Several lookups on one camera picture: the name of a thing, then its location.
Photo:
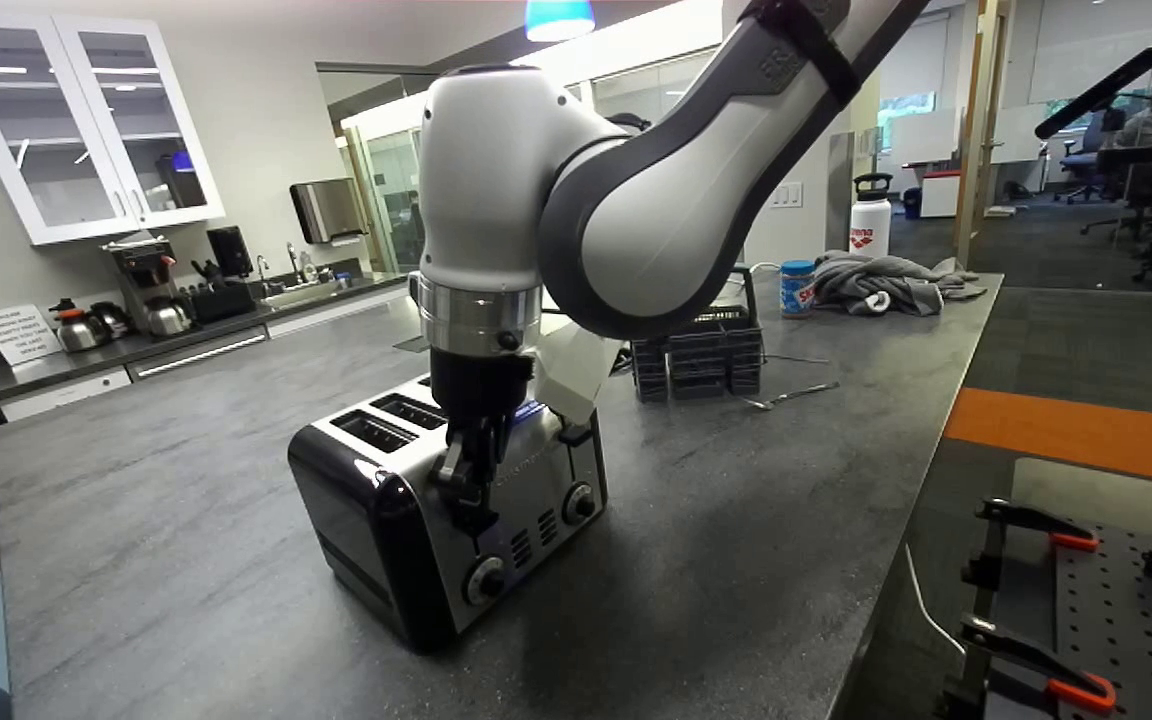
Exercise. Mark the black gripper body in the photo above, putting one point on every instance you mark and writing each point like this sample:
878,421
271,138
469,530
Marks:
483,395

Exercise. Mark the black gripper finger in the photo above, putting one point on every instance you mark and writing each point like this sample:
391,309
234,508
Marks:
454,481
483,473

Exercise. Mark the chrome black four-slot toaster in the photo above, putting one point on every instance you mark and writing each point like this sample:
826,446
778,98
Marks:
379,534

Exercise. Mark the white grey Franka robot arm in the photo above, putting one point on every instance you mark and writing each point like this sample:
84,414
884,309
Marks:
628,203

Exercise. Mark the steel paper towel dispenser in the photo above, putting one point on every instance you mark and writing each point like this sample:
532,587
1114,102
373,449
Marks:
326,211

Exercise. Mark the black countertop appliance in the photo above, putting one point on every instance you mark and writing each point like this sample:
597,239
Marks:
229,253

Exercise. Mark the thin metal rod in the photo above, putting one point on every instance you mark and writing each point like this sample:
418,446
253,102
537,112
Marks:
794,395

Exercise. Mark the blue container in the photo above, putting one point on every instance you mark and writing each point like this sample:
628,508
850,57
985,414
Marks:
796,284

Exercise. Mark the black silver coffee maker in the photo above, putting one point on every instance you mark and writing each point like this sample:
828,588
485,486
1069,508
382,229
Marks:
151,284

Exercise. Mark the blue pendant lamp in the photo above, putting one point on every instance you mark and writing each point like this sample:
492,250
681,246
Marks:
557,17

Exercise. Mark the dark coffee pot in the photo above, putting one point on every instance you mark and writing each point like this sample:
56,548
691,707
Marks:
83,327

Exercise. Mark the grey crumpled cloth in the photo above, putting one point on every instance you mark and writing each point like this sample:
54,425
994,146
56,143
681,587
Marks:
878,284

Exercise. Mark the white paper sign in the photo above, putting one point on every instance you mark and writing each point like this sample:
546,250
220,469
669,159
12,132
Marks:
18,336

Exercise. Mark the black orange bar clamp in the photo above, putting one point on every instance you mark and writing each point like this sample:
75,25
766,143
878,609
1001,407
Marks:
1039,526
1039,674

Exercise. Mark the orange floor mat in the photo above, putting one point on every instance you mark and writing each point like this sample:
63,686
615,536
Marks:
1081,437

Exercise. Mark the black perforated board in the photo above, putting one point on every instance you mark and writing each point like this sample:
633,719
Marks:
1122,625

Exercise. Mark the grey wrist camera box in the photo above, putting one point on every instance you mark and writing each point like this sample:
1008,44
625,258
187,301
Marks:
576,371

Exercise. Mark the white glass-door wall cabinet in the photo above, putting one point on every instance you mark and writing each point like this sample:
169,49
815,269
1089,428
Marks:
69,127

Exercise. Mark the wooden post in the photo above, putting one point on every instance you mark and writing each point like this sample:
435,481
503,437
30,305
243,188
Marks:
981,132

